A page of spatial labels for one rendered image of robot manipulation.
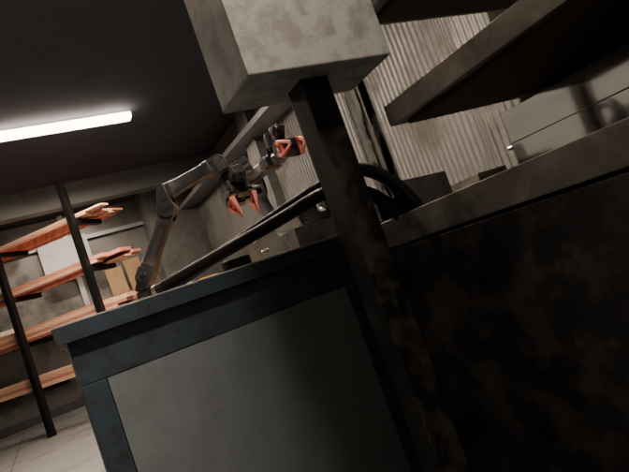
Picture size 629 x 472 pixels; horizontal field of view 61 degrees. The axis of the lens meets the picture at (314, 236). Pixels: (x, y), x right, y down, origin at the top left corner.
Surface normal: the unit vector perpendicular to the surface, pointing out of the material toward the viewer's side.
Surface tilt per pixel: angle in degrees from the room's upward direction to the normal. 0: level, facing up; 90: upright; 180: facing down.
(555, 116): 90
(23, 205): 90
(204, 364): 90
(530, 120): 90
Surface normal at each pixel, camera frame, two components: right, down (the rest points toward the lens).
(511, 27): -0.85, 0.27
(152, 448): 0.41, -0.20
